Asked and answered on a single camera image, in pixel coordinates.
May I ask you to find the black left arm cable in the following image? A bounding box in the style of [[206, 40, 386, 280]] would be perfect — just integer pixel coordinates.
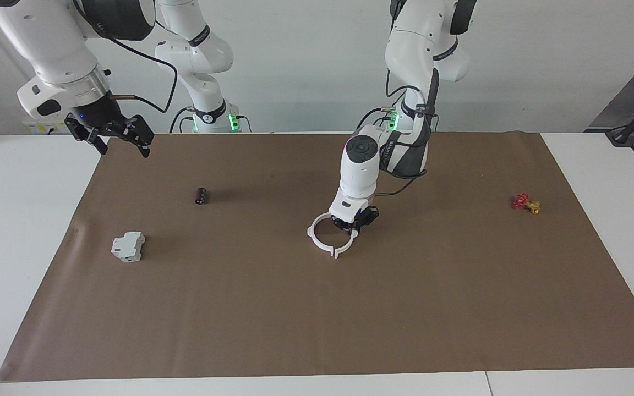
[[371, 66, 439, 198]]

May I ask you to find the white wall socket box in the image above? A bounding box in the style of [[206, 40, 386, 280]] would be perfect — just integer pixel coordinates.
[[22, 118, 75, 135]]

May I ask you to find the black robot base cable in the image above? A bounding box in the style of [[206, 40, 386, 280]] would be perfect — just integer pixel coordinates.
[[169, 106, 194, 134], [356, 104, 401, 132]]

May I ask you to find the white half-ring pipe clamp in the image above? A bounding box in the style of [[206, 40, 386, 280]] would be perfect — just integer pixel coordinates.
[[305, 211, 340, 260], [331, 228, 360, 260]]

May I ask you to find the white circuit breaker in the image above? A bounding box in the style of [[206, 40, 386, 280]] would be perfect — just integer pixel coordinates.
[[111, 231, 146, 263]]

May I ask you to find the brass valve with red handwheel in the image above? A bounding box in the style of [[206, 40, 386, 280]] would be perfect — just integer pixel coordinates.
[[512, 193, 542, 215]]

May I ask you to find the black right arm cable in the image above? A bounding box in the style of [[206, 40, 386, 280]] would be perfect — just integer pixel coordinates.
[[83, 22, 179, 114]]

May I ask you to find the brown paper mat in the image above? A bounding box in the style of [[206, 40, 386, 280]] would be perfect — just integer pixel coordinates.
[[0, 131, 634, 383]]

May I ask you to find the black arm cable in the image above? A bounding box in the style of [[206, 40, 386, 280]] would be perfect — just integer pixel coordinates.
[[371, 66, 439, 198], [83, 22, 179, 114]]

